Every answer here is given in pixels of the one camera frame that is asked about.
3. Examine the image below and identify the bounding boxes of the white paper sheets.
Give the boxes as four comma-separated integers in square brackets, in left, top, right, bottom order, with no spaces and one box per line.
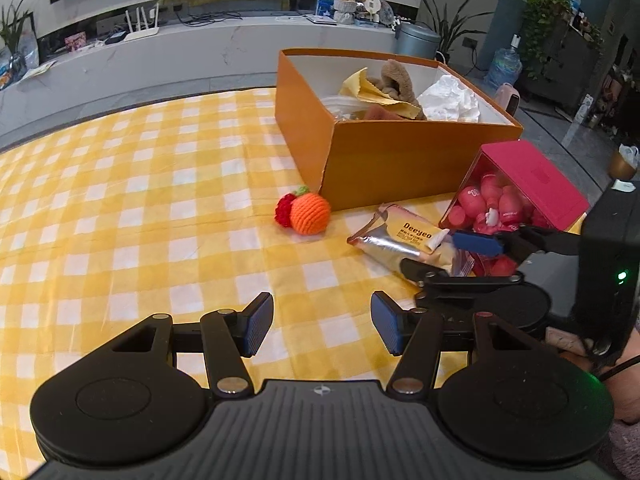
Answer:
[22,60,58,81]

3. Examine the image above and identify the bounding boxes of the dark cabinet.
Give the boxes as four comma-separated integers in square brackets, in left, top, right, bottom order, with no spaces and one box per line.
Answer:
[530,15,608,111]

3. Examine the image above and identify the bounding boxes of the person's right forearm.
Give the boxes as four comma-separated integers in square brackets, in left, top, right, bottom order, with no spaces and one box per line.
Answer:
[612,325,640,423]

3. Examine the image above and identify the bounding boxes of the orange cardboard box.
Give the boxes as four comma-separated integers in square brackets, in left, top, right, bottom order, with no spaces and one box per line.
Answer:
[275,48,524,212]

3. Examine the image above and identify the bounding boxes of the yellow checked tablecloth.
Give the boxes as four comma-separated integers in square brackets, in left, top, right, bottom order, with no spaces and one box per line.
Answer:
[0,86,586,461]

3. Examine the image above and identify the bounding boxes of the green leafy potted plant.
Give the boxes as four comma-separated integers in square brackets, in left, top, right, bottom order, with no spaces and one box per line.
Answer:
[0,0,38,68]

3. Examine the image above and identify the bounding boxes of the beige knotted plush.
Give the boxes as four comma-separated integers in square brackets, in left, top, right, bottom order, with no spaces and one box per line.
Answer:
[367,59,427,121]

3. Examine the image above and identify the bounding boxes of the black cable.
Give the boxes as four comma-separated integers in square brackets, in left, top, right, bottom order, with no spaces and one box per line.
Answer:
[592,352,640,386]

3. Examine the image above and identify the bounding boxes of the grey trash can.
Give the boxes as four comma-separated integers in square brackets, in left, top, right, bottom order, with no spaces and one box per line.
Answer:
[395,21,442,60]

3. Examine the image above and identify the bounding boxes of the red box with clear window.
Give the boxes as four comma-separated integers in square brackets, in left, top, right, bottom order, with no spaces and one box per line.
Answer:
[438,140,591,278]

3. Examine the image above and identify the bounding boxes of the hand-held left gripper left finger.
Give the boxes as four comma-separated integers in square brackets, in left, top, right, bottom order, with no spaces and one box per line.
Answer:
[111,291,276,397]

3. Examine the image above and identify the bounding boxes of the purple fluffy blanket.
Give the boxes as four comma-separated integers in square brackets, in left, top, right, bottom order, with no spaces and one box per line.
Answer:
[597,417,640,480]

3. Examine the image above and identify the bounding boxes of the small pink appliance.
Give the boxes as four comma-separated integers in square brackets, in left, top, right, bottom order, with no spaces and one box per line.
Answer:
[495,82,521,116]

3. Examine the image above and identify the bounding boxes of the white media cabinet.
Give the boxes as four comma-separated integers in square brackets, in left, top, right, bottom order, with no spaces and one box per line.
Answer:
[0,12,401,136]

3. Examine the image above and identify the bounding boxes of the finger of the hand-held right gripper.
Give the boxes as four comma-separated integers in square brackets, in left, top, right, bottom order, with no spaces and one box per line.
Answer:
[400,257,526,297]
[451,225,586,266]

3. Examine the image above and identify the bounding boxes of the trailing green plant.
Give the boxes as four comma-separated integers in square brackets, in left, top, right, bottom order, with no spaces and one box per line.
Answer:
[515,0,581,81]

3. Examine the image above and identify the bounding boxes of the silver and yellow snack packet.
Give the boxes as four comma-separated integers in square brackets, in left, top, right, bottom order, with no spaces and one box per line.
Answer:
[346,203,476,286]

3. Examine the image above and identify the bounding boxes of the gold pot with white bag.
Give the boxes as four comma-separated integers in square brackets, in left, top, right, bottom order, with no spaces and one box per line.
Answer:
[609,144,640,181]

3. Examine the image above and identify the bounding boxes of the orange crocheted fruit toy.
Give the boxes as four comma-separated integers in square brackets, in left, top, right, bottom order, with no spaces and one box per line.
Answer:
[274,186,332,236]

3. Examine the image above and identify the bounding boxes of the tall green floor plant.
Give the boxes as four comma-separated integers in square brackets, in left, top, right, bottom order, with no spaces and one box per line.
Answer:
[415,0,493,66]

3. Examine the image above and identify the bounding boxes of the yellow cloth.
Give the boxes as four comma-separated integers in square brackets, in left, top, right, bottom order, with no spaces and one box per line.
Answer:
[339,67,422,120]

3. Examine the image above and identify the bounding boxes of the clear plastic bag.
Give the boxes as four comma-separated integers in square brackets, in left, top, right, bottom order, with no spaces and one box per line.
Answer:
[320,94,371,123]

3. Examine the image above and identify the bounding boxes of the blue water jug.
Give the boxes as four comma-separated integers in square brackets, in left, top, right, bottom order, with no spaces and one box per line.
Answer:
[485,34,523,91]

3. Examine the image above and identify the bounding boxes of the brown sponge cloth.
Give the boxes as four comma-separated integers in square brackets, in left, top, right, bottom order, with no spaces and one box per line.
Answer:
[361,104,403,122]

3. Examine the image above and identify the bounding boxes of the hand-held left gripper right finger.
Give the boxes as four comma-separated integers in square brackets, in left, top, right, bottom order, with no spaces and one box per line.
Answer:
[370,290,538,396]

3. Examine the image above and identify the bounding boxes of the pile of pink small bottles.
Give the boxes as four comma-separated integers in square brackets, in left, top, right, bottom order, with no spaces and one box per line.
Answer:
[442,172,541,277]

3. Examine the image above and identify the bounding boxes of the white router with antennas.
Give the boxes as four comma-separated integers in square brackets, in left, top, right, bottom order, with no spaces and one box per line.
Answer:
[122,2,161,42]

